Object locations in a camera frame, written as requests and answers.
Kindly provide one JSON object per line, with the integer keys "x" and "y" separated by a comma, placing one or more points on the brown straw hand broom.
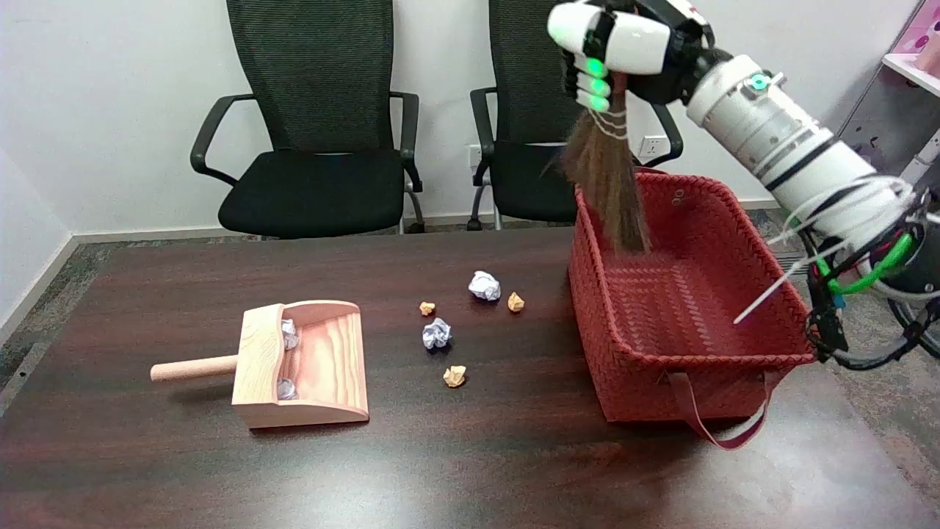
{"x": 609, "y": 184}

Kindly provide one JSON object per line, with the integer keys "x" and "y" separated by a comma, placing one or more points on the grey floor vent grille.
{"x": 792, "y": 264}

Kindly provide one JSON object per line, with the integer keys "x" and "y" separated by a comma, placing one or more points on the white pink owl print shelf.
{"x": 881, "y": 125}

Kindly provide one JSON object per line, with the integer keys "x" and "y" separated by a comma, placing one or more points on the white paper ball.
{"x": 289, "y": 334}
{"x": 484, "y": 285}
{"x": 286, "y": 389}
{"x": 436, "y": 333}

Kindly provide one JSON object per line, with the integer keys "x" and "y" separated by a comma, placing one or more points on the red woven basket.
{"x": 661, "y": 308}

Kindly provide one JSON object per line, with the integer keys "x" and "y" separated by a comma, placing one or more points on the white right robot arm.
{"x": 778, "y": 139}

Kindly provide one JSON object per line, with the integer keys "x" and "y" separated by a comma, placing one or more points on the black mesh office chair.
{"x": 529, "y": 184}
{"x": 316, "y": 191}

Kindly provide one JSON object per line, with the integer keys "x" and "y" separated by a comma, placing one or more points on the yellow paper ball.
{"x": 515, "y": 302}
{"x": 454, "y": 376}
{"x": 427, "y": 308}

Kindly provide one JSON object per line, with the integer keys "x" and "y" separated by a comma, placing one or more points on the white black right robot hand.
{"x": 639, "y": 40}

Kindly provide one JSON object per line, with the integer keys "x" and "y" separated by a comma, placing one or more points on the white wall socket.
{"x": 650, "y": 145}
{"x": 474, "y": 154}

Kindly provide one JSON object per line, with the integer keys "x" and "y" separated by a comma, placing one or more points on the long white zip tie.
{"x": 778, "y": 288}

